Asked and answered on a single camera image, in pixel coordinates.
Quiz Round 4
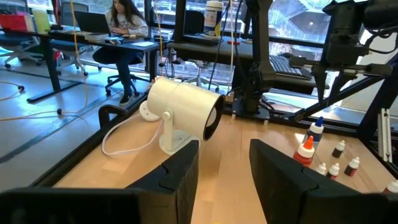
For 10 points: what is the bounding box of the yellow extension cable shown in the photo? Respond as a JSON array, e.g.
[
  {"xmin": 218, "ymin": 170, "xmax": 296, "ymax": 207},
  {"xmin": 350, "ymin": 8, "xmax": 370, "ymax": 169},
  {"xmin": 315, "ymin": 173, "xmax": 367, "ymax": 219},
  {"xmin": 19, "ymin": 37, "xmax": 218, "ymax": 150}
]
[{"xmin": 0, "ymin": 0, "xmax": 91, "ymax": 123}]

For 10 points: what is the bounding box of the white lamp cable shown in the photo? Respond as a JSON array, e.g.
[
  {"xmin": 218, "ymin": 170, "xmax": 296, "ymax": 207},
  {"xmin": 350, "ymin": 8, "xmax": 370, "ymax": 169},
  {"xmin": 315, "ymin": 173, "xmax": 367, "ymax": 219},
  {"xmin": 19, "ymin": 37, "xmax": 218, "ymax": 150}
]
[{"xmin": 101, "ymin": 113, "xmax": 165, "ymax": 156}]

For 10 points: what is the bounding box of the black side desk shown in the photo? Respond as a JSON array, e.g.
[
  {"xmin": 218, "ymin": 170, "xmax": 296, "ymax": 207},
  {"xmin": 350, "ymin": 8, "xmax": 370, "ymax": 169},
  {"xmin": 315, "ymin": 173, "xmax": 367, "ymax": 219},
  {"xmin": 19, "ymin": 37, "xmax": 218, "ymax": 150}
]
[{"xmin": 166, "ymin": 34, "xmax": 330, "ymax": 94}]

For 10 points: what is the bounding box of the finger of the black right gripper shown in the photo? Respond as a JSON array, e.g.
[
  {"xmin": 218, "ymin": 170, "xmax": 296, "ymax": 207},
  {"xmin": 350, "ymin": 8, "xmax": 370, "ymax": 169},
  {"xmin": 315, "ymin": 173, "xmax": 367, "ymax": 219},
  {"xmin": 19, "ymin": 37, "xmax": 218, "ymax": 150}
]
[
  {"xmin": 312, "ymin": 65, "xmax": 329, "ymax": 105},
  {"xmin": 327, "ymin": 71, "xmax": 354, "ymax": 98}
]

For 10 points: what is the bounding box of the black keyboard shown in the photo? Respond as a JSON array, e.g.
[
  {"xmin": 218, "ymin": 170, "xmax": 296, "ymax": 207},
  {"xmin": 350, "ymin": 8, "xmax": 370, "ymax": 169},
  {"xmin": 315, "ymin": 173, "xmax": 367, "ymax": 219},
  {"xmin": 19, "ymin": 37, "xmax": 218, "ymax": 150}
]
[{"xmin": 269, "ymin": 54, "xmax": 313, "ymax": 80}]

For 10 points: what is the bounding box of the blue office chair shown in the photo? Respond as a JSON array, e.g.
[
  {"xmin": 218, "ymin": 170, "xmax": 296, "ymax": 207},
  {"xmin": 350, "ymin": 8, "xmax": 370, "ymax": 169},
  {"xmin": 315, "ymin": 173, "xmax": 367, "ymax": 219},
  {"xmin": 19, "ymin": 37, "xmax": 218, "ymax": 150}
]
[{"xmin": 0, "ymin": 32, "xmax": 43, "ymax": 69}]

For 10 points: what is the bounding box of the black office chair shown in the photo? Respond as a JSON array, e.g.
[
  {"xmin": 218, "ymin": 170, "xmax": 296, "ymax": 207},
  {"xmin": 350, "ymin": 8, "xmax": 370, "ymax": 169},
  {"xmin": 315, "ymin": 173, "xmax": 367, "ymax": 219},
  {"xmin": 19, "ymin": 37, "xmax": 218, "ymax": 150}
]
[{"xmin": 93, "ymin": 46, "xmax": 152, "ymax": 96}]

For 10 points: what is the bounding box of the red food colouring bottle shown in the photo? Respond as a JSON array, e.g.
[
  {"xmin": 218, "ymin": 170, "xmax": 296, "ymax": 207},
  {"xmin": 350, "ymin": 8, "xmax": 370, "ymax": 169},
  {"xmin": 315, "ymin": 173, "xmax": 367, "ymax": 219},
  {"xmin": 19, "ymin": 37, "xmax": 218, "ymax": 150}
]
[{"xmin": 292, "ymin": 135, "xmax": 316, "ymax": 167}]

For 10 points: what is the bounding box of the small white-capped dye bottle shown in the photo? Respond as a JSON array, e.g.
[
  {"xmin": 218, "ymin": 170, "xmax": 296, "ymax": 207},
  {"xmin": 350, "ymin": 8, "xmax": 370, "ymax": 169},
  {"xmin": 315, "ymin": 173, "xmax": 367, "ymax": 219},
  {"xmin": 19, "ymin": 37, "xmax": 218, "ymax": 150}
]
[
  {"xmin": 343, "ymin": 156, "xmax": 361, "ymax": 177},
  {"xmin": 331, "ymin": 139, "xmax": 346, "ymax": 159},
  {"xmin": 315, "ymin": 162, "xmax": 327, "ymax": 177},
  {"xmin": 382, "ymin": 179, "xmax": 398, "ymax": 195},
  {"xmin": 325, "ymin": 162, "xmax": 341, "ymax": 181}
]

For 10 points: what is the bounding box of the blue food colouring bottle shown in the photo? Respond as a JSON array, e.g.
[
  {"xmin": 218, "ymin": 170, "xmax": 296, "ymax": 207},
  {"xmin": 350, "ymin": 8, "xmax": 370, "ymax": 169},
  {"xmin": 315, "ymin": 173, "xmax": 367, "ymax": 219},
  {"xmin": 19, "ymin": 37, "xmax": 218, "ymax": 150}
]
[{"xmin": 303, "ymin": 116, "xmax": 325, "ymax": 150}]

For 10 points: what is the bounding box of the black chair backrest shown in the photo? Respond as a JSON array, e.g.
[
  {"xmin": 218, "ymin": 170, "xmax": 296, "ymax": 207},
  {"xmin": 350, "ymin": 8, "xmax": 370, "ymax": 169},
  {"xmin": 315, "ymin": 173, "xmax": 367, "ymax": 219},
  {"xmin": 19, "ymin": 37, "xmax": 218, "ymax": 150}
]
[{"xmin": 183, "ymin": 9, "xmax": 206, "ymax": 35}]

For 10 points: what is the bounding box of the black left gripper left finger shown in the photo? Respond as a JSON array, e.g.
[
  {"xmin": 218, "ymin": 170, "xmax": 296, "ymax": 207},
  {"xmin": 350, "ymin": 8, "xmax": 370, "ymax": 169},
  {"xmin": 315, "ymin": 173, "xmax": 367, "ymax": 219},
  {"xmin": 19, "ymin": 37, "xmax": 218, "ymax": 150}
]
[{"xmin": 126, "ymin": 139, "xmax": 200, "ymax": 224}]

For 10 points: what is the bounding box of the black office desk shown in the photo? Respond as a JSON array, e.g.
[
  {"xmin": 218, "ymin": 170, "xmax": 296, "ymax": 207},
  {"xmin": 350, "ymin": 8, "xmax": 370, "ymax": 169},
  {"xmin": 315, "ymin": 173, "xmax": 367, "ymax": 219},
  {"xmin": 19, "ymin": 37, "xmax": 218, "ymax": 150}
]
[{"xmin": 0, "ymin": 27, "xmax": 160, "ymax": 103}]

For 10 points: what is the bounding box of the green folder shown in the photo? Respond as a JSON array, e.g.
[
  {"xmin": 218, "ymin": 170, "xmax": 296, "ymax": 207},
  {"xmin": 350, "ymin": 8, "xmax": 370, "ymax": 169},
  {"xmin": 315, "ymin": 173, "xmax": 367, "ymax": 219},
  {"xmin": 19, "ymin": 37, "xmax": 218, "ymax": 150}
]
[{"xmin": 32, "ymin": 9, "xmax": 52, "ymax": 34}]

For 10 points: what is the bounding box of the white wipes tub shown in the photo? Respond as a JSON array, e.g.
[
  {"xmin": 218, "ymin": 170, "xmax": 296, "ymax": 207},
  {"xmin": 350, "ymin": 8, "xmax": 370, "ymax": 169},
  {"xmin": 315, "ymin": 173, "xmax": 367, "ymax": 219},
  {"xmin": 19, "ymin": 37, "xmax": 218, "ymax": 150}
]
[{"xmin": 203, "ymin": 0, "xmax": 224, "ymax": 37}]

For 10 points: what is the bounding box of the red storage box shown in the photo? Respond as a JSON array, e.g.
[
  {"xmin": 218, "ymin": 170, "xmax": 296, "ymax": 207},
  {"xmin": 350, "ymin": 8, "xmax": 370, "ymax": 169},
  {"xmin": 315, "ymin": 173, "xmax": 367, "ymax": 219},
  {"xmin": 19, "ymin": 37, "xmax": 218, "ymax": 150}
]
[{"xmin": 0, "ymin": 12, "xmax": 29, "ymax": 32}]

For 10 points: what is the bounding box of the black laptop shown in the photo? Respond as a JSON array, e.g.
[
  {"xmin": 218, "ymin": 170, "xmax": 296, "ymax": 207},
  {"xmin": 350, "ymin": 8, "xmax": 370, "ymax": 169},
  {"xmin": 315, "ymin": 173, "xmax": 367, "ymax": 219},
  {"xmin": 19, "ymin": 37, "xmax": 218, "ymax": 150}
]
[{"xmin": 73, "ymin": 11, "xmax": 113, "ymax": 35}]

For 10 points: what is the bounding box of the white chair base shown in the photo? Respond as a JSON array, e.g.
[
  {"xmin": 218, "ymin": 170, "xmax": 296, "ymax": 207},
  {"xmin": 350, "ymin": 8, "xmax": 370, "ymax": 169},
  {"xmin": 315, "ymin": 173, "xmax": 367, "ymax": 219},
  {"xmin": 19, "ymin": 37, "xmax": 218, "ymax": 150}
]
[{"xmin": 183, "ymin": 60, "xmax": 221, "ymax": 93}]

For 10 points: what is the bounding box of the person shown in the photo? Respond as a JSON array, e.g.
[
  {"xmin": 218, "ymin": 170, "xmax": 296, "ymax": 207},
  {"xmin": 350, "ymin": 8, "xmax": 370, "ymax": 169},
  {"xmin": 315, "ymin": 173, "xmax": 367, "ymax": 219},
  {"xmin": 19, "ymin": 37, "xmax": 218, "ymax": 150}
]
[{"xmin": 92, "ymin": 0, "xmax": 149, "ymax": 106}]

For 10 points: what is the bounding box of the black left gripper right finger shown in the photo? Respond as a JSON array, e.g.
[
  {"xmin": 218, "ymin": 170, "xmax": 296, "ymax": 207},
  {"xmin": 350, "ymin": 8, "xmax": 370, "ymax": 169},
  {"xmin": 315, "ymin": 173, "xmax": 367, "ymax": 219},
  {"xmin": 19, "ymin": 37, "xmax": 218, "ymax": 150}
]
[{"xmin": 249, "ymin": 138, "xmax": 320, "ymax": 224}]

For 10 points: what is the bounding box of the white paper sheet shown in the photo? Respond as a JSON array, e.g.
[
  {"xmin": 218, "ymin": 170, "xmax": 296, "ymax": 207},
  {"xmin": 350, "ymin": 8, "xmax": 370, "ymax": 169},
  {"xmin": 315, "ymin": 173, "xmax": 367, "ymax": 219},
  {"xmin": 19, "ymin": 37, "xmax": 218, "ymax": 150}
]
[{"xmin": 130, "ymin": 40, "xmax": 156, "ymax": 48}]

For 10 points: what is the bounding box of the silver metal bracket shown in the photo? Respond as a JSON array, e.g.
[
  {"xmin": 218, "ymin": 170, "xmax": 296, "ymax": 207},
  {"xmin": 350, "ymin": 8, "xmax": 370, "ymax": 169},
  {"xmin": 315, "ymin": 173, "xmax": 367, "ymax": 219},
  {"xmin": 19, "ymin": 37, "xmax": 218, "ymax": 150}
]
[{"xmin": 377, "ymin": 108, "xmax": 393, "ymax": 164}]

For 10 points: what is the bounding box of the white cylindrical spot lamp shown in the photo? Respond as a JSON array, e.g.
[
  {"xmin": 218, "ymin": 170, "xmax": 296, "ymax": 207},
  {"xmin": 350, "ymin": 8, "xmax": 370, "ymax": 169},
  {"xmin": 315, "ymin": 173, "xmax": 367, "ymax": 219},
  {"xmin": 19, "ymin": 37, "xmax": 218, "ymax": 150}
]
[{"xmin": 139, "ymin": 76, "xmax": 226, "ymax": 156}]

